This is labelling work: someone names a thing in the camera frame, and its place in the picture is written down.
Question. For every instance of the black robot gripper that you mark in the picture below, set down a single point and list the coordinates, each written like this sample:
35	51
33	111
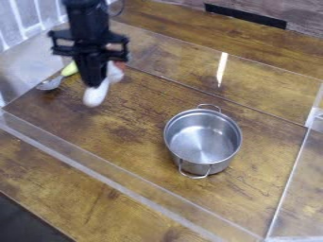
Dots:
90	37

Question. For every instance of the silver steel pot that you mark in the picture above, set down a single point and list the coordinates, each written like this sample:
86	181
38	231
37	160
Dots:
204	139

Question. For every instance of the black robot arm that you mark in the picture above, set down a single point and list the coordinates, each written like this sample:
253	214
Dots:
89	3

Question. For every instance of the clear acrylic barrier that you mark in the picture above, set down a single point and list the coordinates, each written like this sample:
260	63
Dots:
93	170

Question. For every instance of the black strip on table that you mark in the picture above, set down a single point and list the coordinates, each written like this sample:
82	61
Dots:
248	16

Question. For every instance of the spoon with yellow-green handle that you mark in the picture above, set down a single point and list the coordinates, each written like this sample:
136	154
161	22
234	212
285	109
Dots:
49	85

